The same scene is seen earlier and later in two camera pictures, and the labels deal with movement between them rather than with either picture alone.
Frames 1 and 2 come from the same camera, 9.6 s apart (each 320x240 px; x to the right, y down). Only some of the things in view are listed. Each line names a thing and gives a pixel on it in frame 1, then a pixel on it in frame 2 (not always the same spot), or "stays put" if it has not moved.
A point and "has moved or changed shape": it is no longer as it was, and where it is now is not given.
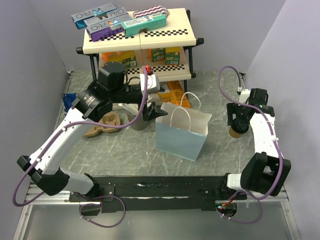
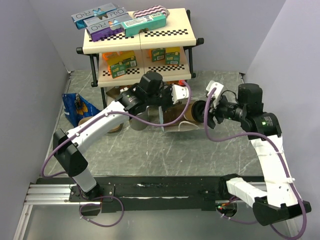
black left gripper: (152, 111) → (168, 89)
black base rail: (158, 193) stays put
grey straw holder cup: (140, 125) stays put
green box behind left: (130, 62) stays put
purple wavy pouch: (150, 11) stays put
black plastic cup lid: (240, 129) → (198, 110)
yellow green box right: (172, 55) stays put
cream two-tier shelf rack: (167, 52) stays put
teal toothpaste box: (147, 24) stays put
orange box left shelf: (109, 57) stays put
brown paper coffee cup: (233, 134) → (187, 113)
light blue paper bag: (183, 131) has moved or changed shape
